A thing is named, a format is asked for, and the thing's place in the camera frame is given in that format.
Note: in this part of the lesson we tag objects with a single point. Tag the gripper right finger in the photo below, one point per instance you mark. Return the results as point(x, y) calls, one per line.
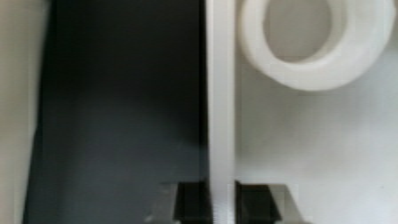
point(266, 205)

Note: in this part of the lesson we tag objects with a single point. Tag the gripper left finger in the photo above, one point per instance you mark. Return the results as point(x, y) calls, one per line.
point(182, 205)

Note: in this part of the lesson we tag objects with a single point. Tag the white square table top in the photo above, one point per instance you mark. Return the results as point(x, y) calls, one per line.
point(303, 104)

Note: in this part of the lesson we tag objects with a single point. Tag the white U-shaped fence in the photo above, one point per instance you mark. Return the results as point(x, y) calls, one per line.
point(24, 17)

